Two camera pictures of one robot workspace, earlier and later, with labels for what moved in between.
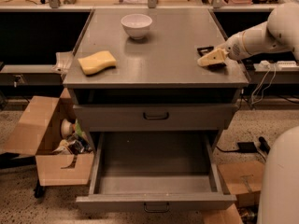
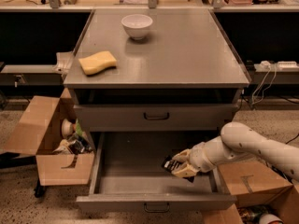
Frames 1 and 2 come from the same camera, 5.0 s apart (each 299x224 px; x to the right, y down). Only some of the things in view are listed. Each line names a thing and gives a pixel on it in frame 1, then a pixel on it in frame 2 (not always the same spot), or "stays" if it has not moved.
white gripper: (234, 49) to (198, 158)
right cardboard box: (244, 180) stays
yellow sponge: (100, 61) stays
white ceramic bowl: (136, 25) stays
